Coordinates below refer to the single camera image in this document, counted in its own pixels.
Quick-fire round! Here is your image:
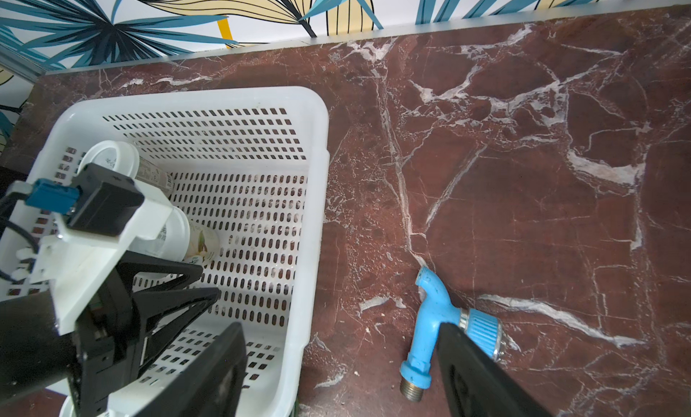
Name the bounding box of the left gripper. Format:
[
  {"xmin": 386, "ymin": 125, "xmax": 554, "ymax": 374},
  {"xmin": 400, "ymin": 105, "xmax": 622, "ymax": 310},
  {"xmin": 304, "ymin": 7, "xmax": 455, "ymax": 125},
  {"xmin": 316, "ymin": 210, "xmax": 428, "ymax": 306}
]
[{"xmin": 1, "ymin": 251, "xmax": 221, "ymax": 416}]

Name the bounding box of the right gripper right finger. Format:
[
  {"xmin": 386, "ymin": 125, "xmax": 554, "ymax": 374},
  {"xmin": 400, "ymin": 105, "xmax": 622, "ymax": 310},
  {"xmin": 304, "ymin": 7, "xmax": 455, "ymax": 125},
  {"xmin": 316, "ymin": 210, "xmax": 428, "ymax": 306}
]
[{"xmin": 437, "ymin": 323, "xmax": 549, "ymax": 417}]

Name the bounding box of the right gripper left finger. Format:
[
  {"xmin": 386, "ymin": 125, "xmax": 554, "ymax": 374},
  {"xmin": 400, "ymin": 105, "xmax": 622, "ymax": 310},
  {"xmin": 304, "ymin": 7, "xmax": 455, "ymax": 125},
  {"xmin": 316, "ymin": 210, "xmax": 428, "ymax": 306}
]
[{"xmin": 138, "ymin": 323, "xmax": 248, "ymax": 416}]

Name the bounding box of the white yogurt cup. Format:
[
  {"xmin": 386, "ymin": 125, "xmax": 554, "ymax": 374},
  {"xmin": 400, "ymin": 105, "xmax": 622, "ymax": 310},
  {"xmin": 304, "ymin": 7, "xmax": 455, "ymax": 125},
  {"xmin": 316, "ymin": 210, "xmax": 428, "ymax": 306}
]
[
  {"xmin": 129, "ymin": 207, "xmax": 221, "ymax": 266},
  {"xmin": 77, "ymin": 141, "xmax": 174, "ymax": 197}
]

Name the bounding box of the white plastic basket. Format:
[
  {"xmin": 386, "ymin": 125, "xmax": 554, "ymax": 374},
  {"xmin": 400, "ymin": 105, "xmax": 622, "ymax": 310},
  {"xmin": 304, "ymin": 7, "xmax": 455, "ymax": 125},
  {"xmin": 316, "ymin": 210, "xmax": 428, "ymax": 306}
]
[{"xmin": 31, "ymin": 87, "xmax": 329, "ymax": 416}]

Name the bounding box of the left aluminium corner post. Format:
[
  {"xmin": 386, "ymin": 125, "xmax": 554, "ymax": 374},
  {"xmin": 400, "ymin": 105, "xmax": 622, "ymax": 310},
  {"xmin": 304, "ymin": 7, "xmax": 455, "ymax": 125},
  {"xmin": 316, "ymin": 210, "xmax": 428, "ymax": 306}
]
[{"xmin": 0, "ymin": 44, "xmax": 47, "ymax": 83}]

